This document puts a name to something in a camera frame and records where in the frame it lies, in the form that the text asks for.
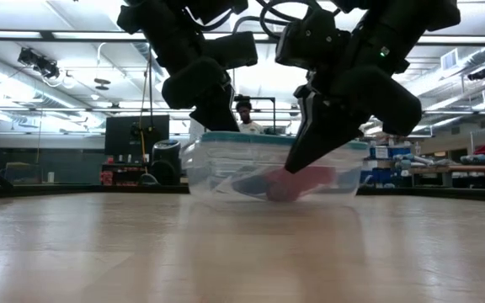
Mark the black shelf red items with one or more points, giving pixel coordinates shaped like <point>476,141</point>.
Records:
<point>124,174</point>

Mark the black hanging camera rig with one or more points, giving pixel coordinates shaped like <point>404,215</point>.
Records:
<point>38,63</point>

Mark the blue bandage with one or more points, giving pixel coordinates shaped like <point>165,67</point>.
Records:
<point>251,185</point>

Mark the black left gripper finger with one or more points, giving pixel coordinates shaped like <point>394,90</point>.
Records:
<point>217,113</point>

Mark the black aluminium table frame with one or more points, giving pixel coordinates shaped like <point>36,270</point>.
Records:
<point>36,190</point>

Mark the long ceiling light strip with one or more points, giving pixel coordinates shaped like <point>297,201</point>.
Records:
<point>57,35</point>

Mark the white air vent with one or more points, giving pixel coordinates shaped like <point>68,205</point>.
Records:
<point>451,60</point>

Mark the blue storage bin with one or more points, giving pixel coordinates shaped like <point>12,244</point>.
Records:
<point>394,152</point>

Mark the clear zip bag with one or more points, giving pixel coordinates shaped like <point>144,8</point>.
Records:
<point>234,185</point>

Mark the wooden workbench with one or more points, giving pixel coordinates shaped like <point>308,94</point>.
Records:
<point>478,169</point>

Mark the person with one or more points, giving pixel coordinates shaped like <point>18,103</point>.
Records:
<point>246,120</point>

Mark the black monitor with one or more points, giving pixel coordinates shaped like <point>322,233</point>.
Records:
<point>120,134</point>

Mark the red bandage roll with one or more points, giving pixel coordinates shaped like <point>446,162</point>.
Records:
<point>320,174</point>

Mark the clear lid blue rim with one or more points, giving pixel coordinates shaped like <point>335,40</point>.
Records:
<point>246,138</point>

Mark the clear plastic container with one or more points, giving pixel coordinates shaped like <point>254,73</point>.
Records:
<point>225,168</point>

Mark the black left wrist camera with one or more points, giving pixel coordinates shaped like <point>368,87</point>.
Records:
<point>232,48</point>

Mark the pink bandage roll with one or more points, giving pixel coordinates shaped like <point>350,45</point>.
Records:
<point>284,185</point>

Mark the black pendant lamp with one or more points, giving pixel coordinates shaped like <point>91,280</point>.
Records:
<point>101,82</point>

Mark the black wall speaker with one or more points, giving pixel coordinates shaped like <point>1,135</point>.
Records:
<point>476,74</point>

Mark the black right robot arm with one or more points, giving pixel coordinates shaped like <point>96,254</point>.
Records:
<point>398,25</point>

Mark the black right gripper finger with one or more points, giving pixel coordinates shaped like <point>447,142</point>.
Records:
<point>322,130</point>

